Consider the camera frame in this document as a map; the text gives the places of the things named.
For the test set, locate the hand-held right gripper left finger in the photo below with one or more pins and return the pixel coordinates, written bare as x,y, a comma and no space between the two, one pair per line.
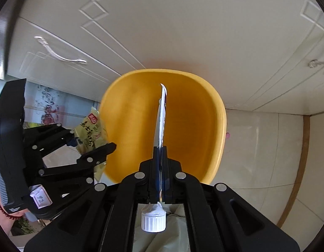
146,168

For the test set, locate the white toothpaste tube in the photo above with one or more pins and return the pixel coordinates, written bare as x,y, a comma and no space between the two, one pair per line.
162,115

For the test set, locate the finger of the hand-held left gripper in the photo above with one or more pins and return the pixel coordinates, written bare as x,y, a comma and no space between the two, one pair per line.
99,153
54,134

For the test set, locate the white cabinet door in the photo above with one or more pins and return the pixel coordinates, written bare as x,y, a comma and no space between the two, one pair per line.
177,31
296,92

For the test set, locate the floral printed glass panel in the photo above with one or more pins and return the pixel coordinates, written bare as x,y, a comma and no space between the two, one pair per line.
46,105

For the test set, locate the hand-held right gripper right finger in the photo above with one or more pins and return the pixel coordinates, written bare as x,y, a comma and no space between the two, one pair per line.
173,168

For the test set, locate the yellow plastic bin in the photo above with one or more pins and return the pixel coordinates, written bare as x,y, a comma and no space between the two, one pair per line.
193,110

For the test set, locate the green snack packet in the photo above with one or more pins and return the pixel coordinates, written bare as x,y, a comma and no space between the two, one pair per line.
89,134

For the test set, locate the pale cloth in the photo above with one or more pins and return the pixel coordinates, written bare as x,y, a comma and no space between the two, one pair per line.
156,241

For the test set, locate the person's left forearm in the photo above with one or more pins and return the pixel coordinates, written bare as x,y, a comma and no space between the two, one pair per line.
3,225

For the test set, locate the green patterned cloth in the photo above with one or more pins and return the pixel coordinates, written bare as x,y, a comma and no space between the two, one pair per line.
22,228

